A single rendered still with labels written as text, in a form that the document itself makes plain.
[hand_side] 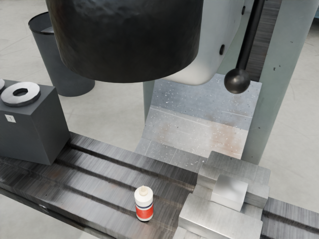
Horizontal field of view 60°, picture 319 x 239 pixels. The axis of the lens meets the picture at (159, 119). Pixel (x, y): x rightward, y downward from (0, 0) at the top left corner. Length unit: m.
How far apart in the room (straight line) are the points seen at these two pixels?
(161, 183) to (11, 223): 1.30
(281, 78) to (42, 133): 0.65
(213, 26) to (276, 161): 1.87
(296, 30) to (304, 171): 1.48
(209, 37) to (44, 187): 0.61
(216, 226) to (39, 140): 0.47
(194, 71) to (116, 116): 2.03
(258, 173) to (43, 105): 0.55
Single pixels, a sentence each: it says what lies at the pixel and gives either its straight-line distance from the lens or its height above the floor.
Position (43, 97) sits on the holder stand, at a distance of 0.75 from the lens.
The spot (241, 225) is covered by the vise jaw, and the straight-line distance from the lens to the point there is 0.58.
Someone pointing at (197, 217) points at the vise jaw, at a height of 1.01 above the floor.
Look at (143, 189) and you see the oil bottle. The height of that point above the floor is 1.01.
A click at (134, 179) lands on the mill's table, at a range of 0.75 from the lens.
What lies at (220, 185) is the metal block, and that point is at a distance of 0.58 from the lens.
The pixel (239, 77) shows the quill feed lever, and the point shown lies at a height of 1.34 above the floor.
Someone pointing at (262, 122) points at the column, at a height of 0.92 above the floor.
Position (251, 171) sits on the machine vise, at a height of 0.97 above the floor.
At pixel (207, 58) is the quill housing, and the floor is 1.36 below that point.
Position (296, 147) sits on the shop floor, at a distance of 2.28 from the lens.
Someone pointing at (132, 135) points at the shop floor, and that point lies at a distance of 2.14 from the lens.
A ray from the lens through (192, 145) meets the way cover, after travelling 0.88.
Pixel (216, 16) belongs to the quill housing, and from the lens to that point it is 0.29.
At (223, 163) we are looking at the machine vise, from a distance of 0.71.
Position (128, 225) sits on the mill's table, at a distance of 0.68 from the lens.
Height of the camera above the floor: 1.51
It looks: 42 degrees down
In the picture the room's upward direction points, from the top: straight up
